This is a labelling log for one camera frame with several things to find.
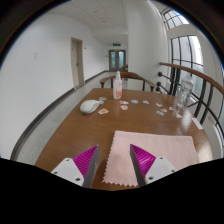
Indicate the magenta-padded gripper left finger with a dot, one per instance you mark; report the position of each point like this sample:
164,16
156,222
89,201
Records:
71,170

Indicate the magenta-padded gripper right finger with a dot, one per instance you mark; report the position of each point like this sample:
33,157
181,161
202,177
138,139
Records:
156,168

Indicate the pink towel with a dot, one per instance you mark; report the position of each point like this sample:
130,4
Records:
166,150

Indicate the small printed sticker card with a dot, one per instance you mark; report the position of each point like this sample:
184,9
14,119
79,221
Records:
145,102
160,113
103,111
124,107
134,101
171,108
179,116
163,110
123,102
159,104
102,98

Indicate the white paper sheet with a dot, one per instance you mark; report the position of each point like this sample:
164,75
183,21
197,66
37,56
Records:
197,123

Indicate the white computer mouse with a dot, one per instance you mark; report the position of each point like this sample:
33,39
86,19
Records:
89,106

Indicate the clear plastic shaker bottle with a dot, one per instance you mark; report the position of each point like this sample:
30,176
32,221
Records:
185,91

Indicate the white spray bottle orange label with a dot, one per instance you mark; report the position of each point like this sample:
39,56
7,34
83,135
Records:
117,88

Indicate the wooden armchair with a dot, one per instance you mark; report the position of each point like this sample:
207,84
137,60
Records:
131,76

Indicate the wooden handrail black bars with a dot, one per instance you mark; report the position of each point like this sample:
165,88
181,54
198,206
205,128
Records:
186,69

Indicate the white single door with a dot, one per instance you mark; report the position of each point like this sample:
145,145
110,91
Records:
77,61

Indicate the glass double door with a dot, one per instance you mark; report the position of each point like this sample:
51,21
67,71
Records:
117,60

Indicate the black-framed three-pane window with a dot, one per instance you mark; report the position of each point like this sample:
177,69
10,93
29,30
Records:
186,50

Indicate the green exit sign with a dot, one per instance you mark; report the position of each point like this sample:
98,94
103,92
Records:
116,44

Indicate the arched black-framed window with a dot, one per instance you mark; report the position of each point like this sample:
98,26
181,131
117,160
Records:
175,18

